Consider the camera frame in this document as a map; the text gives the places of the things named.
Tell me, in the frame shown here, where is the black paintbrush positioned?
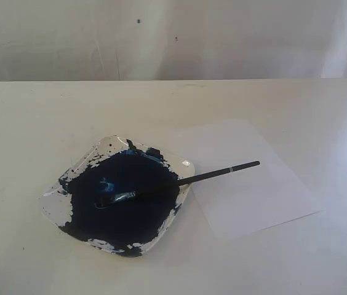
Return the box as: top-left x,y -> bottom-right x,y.
95,160 -> 260,209

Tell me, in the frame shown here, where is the white paper sheet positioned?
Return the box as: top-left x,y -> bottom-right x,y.
166,120 -> 322,241

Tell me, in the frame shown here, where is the white square paint plate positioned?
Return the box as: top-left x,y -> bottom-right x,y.
39,135 -> 195,258

